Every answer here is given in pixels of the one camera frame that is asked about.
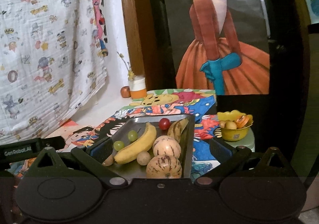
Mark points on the brown spotted banana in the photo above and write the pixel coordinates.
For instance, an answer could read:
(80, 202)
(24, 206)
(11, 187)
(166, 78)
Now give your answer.
(175, 130)

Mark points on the brown wooden door frame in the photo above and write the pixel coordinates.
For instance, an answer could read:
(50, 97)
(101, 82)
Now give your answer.
(132, 27)

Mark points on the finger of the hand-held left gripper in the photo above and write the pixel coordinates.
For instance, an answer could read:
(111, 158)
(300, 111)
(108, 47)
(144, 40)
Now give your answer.
(53, 143)

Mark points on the red apple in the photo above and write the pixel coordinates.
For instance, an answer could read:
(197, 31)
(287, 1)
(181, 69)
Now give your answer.
(125, 91)

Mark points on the tan longan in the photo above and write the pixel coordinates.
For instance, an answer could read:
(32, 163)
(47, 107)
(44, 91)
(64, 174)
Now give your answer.
(144, 158)
(221, 123)
(231, 125)

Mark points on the metal tray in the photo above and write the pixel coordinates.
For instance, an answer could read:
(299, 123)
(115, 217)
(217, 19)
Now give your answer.
(122, 132)

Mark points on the white cartoon printed blanket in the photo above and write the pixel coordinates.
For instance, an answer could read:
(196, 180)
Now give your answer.
(37, 52)

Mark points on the white and orange jar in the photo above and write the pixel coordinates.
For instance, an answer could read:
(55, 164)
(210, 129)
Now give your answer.
(137, 88)

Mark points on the red cherry tomato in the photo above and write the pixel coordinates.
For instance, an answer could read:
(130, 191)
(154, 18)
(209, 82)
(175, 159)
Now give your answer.
(164, 124)

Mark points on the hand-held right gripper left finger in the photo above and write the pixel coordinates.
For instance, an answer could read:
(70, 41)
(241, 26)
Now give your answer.
(99, 148)

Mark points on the yellow bowl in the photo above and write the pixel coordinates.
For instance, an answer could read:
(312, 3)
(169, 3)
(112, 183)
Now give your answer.
(234, 135)

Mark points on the striped pepino melon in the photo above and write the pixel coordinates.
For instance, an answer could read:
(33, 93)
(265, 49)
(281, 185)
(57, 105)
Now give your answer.
(163, 167)
(166, 147)

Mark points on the pale green plastic stool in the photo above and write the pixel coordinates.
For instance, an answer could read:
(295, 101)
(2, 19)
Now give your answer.
(245, 143)

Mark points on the green grape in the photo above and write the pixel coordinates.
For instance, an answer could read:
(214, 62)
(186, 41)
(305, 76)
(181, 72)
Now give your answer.
(132, 135)
(119, 145)

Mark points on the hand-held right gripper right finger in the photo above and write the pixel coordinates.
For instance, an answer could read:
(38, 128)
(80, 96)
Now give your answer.
(220, 150)

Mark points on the dark door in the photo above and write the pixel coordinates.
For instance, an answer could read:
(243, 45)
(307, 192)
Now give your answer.
(162, 39)

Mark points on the yellow banana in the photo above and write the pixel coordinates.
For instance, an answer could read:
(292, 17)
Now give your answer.
(139, 145)

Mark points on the wall poster orange dress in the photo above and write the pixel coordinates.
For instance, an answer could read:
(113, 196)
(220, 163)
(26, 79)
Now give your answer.
(211, 39)

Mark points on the colourful cartoon tablecloth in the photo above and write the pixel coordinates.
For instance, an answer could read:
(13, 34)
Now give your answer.
(159, 109)

